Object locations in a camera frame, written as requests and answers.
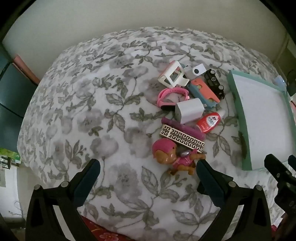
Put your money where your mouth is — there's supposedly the black and cream patterned box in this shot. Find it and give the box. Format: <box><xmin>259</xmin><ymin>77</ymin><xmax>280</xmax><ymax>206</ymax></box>
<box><xmin>160</xmin><ymin>124</ymin><xmax>205</xmax><ymax>154</ymax></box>

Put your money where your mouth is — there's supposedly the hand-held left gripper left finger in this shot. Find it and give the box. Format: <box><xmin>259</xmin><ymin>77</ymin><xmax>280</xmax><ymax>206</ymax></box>
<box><xmin>25</xmin><ymin>159</ymin><xmax>101</xmax><ymax>241</ymax></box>

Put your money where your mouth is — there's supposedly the green packet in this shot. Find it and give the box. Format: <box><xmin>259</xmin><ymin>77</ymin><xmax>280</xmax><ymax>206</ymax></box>
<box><xmin>0</xmin><ymin>147</ymin><xmax>21</xmax><ymax>163</ymax></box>

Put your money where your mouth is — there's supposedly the white plastic holder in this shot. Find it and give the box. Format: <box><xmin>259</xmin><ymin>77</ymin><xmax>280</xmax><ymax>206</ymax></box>
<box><xmin>158</xmin><ymin>61</ymin><xmax>191</xmax><ymax>88</ymax></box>

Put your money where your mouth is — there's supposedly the purple plastic stick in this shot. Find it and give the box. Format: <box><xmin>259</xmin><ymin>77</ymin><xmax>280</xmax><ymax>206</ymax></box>
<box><xmin>161</xmin><ymin>116</ymin><xmax>205</xmax><ymax>141</ymax></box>

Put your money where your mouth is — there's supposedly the pink board edge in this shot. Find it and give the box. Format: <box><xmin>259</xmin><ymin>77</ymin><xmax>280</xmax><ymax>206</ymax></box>
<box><xmin>13</xmin><ymin>54</ymin><xmax>41</xmax><ymax>85</ymax></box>

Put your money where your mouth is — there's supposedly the pink pup toy figure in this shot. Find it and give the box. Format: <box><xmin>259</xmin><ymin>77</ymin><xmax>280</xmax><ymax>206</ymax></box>
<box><xmin>152</xmin><ymin>138</ymin><xmax>206</xmax><ymax>177</ymax></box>

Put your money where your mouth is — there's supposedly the red floral mat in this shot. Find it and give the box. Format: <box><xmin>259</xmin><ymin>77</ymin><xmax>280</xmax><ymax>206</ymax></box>
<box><xmin>81</xmin><ymin>215</ymin><xmax>130</xmax><ymax>241</ymax></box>

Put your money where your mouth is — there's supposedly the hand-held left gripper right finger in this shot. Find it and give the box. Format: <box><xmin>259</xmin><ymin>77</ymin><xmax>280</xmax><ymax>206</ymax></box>
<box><xmin>196</xmin><ymin>159</ymin><xmax>270</xmax><ymax>241</ymax></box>

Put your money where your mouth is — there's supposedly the black toy car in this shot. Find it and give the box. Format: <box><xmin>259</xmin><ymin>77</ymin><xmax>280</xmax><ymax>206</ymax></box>
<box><xmin>203</xmin><ymin>69</ymin><xmax>226</xmax><ymax>100</ymax></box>

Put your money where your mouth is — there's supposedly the black electronic device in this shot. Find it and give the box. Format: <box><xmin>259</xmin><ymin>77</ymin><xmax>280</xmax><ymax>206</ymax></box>
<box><xmin>287</xmin><ymin>70</ymin><xmax>296</xmax><ymax>95</ymax></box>

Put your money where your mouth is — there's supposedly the grey floral blanket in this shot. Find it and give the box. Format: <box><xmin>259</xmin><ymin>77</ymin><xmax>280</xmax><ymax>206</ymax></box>
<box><xmin>17</xmin><ymin>27</ymin><xmax>296</xmax><ymax>241</ymax></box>

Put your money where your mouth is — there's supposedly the white charger block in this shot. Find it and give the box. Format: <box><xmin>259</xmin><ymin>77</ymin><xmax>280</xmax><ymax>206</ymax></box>
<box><xmin>175</xmin><ymin>98</ymin><xmax>206</xmax><ymax>124</ymax></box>

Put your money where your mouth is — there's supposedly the red glue bottle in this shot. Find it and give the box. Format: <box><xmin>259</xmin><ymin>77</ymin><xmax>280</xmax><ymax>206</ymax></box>
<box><xmin>196</xmin><ymin>109</ymin><xmax>226</xmax><ymax>133</ymax></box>

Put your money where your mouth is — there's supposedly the teal rimmed white tray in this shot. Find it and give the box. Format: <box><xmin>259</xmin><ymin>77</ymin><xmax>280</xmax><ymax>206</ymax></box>
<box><xmin>227</xmin><ymin>70</ymin><xmax>292</xmax><ymax>172</ymax></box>

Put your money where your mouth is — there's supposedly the dark teal cabinet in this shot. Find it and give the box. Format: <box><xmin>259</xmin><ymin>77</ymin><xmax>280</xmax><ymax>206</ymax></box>
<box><xmin>0</xmin><ymin>46</ymin><xmax>38</xmax><ymax>153</ymax></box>

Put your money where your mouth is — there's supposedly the pink watch band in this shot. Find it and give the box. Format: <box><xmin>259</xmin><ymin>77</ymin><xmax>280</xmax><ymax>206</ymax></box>
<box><xmin>158</xmin><ymin>88</ymin><xmax>190</xmax><ymax>110</ymax></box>

